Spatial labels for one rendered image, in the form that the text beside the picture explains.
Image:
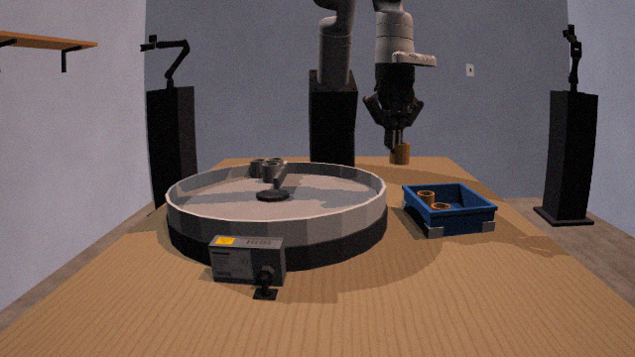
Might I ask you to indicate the dark blue open crate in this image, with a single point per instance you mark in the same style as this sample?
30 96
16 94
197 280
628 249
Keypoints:
461 218

